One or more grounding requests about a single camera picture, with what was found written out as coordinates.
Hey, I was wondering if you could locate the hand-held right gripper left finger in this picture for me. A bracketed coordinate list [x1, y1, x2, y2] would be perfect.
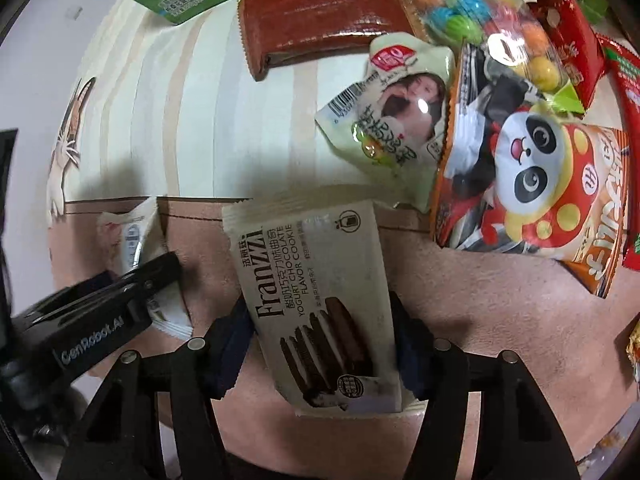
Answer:
[56, 292, 256, 480]

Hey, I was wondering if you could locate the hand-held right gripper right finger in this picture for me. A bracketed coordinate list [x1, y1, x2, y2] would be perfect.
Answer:
[387, 290, 581, 480]

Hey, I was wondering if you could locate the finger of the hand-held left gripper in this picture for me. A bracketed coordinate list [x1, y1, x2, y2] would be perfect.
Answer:
[22, 251, 184, 333]

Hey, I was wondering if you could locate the small white snack packet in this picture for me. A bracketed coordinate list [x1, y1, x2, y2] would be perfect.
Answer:
[97, 197, 193, 338]

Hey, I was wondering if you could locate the cream chocolate cookie packet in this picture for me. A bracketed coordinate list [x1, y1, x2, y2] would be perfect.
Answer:
[221, 199, 405, 418]

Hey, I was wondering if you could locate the pale green chicken feet packet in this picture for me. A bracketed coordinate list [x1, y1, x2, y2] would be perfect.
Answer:
[315, 34, 457, 213]

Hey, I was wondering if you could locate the small red snack packet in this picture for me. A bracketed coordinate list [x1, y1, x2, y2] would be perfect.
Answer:
[527, 0, 608, 111]

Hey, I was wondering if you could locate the striped cat print blanket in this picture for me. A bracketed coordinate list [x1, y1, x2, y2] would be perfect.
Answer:
[47, 0, 640, 480]

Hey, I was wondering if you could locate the orange panda print snack bag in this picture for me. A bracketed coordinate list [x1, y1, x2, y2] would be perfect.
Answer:
[430, 42, 630, 300]

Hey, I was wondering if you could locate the yellow snack packet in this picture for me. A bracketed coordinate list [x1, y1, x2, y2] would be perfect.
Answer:
[625, 320, 640, 391]

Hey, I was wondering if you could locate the reddish brown flat snack pack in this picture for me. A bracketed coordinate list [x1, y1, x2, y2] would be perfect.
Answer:
[237, 0, 426, 82]

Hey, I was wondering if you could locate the red and green snack packet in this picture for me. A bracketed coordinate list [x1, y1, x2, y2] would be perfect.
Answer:
[595, 34, 640, 271]

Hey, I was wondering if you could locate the clear bag of colourful gumballs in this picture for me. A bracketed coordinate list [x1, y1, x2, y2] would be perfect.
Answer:
[402, 0, 588, 113]

